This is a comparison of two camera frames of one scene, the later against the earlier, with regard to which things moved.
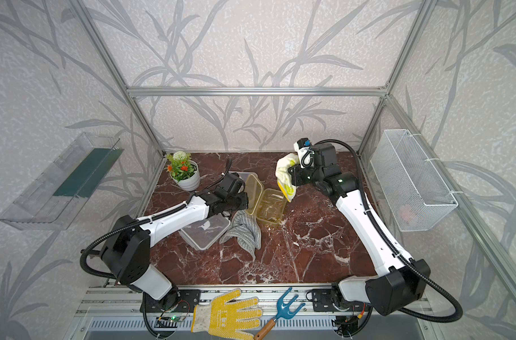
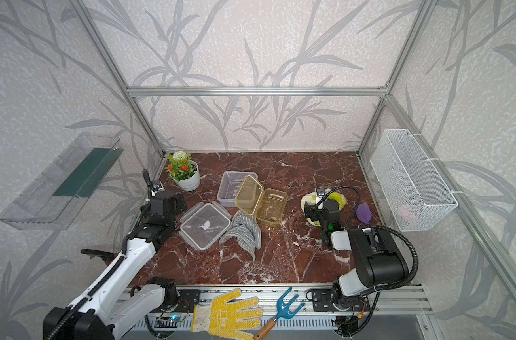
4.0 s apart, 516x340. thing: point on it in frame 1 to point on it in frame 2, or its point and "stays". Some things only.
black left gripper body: (236, 203) to (178, 205)
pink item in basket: (405, 212) stays
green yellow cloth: (286, 162) to (310, 198)
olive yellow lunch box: (271, 205) stays
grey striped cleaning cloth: (244, 227) stays
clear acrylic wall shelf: (53, 201) stays
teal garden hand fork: (283, 312) stays
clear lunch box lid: (204, 233) stays
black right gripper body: (304, 176) to (316, 215)
